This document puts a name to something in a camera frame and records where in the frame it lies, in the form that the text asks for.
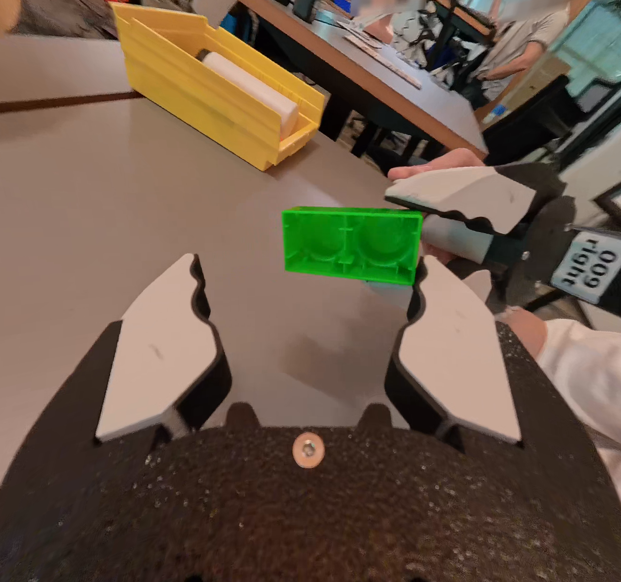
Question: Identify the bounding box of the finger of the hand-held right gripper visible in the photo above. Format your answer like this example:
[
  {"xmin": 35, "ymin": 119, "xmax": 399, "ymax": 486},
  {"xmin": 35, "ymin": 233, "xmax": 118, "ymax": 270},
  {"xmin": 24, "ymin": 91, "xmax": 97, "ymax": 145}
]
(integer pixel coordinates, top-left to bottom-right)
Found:
[
  {"xmin": 385, "ymin": 165, "xmax": 540, "ymax": 237},
  {"xmin": 421, "ymin": 216, "xmax": 507, "ymax": 265}
]

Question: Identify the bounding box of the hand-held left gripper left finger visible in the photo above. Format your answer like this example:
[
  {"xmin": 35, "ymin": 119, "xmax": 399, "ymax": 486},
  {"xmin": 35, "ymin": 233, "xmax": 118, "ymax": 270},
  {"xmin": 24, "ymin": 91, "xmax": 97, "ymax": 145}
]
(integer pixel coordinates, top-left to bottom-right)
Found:
[{"xmin": 95, "ymin": 254, "xmax": 232, "ymax": 444}]

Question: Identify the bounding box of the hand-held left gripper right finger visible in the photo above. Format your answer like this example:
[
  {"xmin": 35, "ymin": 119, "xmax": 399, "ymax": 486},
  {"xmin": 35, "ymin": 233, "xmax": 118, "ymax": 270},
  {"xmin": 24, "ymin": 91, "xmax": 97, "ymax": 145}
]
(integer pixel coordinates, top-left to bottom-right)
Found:
[{"xmin": 386, "ymin": 255, "xmax": 523, "ymax": 447}]

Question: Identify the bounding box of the green plastic object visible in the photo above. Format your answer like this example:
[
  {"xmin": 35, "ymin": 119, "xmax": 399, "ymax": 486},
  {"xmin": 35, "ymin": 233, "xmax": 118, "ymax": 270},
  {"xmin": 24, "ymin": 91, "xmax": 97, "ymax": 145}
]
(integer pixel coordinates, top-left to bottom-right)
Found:
[{"xmin": 282, "ymin": 207, "xmax": 426, "ymax": 287}]

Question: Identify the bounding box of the white cylinder with black cap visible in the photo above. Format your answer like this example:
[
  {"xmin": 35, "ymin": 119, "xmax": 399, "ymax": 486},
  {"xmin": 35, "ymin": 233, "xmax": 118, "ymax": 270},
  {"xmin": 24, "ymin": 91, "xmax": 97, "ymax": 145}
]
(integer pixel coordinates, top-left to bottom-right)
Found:
[{"xmin": 198, "ymin": 51, "xmax": 300, "ymax": 142}]

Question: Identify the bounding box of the yellow plastic bin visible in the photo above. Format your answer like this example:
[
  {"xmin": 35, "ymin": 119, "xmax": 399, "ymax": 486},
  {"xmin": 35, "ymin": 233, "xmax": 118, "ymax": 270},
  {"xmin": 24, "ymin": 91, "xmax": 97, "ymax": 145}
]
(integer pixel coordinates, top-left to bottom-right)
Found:
[{"xmin": 109, "ymin": 2, "xmax": 330, "ymax": 172}]

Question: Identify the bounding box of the person's right forearm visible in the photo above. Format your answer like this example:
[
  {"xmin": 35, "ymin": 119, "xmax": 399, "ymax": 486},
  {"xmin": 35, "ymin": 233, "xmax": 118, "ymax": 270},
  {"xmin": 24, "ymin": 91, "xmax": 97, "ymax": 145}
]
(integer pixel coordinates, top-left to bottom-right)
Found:
[{"xmin": 499, "ymin": 306, "xmax": 551, "ymax": 352}]

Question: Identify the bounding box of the person's right hand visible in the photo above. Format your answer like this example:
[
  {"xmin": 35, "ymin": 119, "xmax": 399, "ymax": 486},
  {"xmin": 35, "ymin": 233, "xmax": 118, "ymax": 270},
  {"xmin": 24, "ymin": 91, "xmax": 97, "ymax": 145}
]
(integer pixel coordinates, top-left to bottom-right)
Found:
[{"xmin": 387, "ymin": 148, "xmax": 486, "ymax": 181}]

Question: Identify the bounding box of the grey desk with wooden edge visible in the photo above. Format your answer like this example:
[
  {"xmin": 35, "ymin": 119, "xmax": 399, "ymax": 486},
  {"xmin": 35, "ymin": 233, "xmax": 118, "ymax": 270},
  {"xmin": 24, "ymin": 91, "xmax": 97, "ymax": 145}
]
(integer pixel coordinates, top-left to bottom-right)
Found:
[{"xmin": 215, "ymin": 0, "xmax": 490, "ymax": 162}]

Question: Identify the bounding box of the paper sheet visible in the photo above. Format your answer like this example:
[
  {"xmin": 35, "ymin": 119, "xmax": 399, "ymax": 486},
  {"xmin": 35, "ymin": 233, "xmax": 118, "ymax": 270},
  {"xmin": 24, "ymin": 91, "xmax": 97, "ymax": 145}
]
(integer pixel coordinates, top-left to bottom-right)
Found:
[{"xmin": 344, "ymin": 33, "xmax": 424, "ymax": 91}]

